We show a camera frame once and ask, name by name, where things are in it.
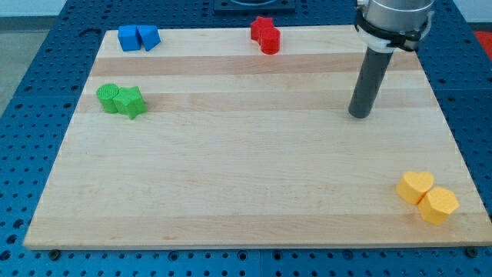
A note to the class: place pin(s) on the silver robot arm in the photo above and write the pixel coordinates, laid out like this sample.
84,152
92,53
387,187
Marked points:
385,25

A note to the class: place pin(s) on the yellow hexagon block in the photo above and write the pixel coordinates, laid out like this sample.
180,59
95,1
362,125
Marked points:
437,205

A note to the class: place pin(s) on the wooden board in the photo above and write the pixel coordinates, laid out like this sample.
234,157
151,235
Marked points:
243,150

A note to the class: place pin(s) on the red cylinder block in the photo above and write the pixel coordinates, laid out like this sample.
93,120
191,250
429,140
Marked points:
269,40

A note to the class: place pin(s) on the red star block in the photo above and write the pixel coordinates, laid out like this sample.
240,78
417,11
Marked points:
258,24

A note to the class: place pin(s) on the green star block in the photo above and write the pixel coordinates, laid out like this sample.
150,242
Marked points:
129,101

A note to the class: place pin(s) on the blue triangular block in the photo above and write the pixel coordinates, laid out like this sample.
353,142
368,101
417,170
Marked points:
149,36

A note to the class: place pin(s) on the green cylinder block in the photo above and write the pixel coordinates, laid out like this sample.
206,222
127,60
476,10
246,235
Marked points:
106,94

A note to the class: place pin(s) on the dark grey cylindrical pointer tool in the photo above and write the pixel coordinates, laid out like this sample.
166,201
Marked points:
371,75

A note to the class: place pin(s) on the blue cube block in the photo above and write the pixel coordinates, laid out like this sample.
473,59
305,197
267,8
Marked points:
129,38

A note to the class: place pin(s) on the yellow heart block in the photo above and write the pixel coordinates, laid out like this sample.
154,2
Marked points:
413,186

